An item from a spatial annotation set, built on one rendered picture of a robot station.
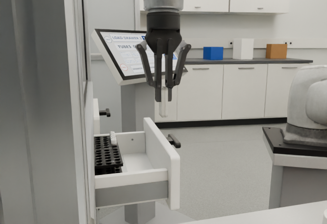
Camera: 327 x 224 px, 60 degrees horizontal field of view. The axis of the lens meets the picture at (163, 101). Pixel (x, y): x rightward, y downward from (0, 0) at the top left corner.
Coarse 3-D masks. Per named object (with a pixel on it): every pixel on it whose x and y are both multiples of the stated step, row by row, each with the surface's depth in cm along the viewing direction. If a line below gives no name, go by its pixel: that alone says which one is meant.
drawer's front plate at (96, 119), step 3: (93, 99) 103; (96, 99) 103; (93, 102) 98; (96, 102) 98; (93, 105) 93; (96, 105) 93; (93, 108) 89; (96, 108) 89; (93, 111) 85; (96, 111) 85; (93, 114) 81; (96, 114) 81; (93, 117) 78; (96, 117) 78; (93, 120) 78; (96, 120) 78; (99, 120) 78; (96, 123) 78; (99, 123) 78; (96, 126) 78; (99, 126) 79; (96, 129) 78; (99, 129) 79; (96, 132) 79; (99, 132) 79
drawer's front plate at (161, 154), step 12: (144, 120) 77; (156, 132) 65; (156, 144) 63; (168, 144) 57; (156, 156) 63; (168, 156) 53; (156, 168) 64; (168, 168) 53; (168, 180) 53; (168, 192) 54; (168, 204) 54
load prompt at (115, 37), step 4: (112, 36) 143; (116, 36) 145; (120, 36) 147; (124, 36) 149; (128, 36) 152; (132, 36) 154; (136, 36) 156; (140, 36) 158; (144, 36) 161; (112, 40) 141; (116, 40) 143; (120, 40) 145; (124, 40) 147; (128, 40) 150; (132, 40) 152; (136, 40) 154; (140, 40) 156
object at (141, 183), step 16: (128, 144) 76; (144, 144) 77; (128, 160) 72; (144, 160) 72; (96, 176) 51; (112, 176) 51; (128, 176) 52; (144, 176) 52; (160, 176) 53; (96, 192) 51; (112, 192) 51; (128, 192) 52; (144, 192) 53; (160, 192) 54; (96, 208) 51
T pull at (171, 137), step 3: (168, 135) 69; (171, 135) 68; (168, 138) 66; (171, 138) 66; (174, 138) 66; (168, 141) 64; (171, 141) 65; (174, 141) 64; (177, 141) 64; (171, 144) 65; (174, 144) 64; (177, 144) 63; (180, 144) 63; (177, 147) 63; (180, 147) 63
